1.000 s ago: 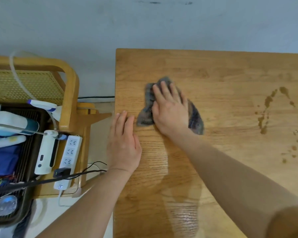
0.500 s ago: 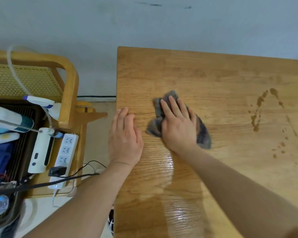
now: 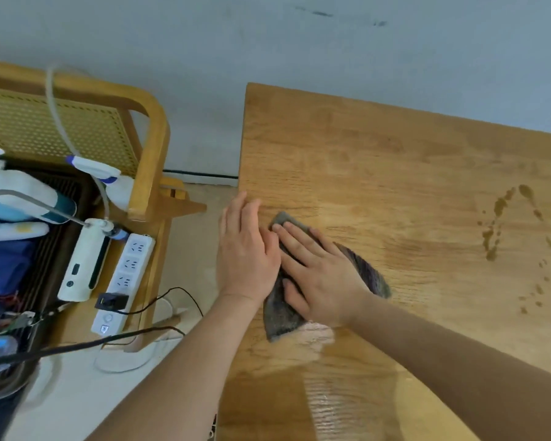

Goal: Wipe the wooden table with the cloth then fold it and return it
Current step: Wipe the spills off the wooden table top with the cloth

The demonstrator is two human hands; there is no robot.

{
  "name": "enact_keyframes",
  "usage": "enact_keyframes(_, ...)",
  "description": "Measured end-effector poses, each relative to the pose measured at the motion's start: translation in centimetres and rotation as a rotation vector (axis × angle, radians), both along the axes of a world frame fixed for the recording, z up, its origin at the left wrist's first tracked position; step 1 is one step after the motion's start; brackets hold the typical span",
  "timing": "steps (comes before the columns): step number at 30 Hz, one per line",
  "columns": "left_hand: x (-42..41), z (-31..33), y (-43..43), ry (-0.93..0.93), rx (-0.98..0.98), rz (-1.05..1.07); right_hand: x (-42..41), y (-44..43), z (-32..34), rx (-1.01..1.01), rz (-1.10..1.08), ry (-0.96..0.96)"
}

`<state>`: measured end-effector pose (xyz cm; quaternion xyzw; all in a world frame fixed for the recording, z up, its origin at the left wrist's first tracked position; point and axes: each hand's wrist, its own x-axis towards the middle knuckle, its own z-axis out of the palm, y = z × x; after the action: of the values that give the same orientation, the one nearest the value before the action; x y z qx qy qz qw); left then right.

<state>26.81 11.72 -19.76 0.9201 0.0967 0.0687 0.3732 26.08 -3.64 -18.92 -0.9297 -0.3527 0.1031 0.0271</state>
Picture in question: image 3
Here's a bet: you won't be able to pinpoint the person's left forearm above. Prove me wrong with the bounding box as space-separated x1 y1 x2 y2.
84 291 265 441

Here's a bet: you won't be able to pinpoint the person's left hand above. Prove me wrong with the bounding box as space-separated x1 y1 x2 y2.
216 191 282 308

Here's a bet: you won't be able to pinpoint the dark brown tray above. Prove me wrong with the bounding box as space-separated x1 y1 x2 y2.
0 162 97 396

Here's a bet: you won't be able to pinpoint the white power cable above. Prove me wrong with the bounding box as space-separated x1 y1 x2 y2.
94 296 189 374

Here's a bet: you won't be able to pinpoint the clear hose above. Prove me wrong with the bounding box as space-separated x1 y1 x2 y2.
45 64 111 221

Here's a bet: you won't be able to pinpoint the grey striped cleaning cloth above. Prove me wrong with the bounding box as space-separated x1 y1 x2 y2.
262 211 392 343

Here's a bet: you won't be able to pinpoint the blue cloth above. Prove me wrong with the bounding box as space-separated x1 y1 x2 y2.
0 238 37 297

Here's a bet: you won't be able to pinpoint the person's right hand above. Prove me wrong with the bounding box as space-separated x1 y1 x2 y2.
271 220 373 328

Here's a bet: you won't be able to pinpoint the person's right forearm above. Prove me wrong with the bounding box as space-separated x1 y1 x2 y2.
344 293 551 441

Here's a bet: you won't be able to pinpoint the wooden rattan chair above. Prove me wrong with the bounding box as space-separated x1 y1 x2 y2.
0 59 208 354

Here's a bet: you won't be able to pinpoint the white water pump dispenser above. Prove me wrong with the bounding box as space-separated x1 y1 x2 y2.
0 189 113 303

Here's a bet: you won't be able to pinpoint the small white spray bottle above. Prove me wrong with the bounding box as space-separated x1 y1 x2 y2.
65 154 137 213

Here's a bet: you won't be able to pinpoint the coloured wires circuit board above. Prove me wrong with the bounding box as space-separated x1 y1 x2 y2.
0 293 37 336

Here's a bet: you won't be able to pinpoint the wooden table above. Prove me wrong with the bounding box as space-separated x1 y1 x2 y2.
216 82 551 441

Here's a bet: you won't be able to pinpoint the large white spray bottle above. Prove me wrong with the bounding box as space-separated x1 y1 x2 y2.
0 147 78 224

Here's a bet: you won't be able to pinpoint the white plush toy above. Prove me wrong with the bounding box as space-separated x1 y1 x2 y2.
0 214 50 243

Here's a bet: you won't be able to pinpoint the black charger plug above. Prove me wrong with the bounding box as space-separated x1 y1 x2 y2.
95 292 129 312

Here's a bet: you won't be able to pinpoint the white power strip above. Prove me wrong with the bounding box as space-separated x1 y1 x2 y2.
91 233 156 337

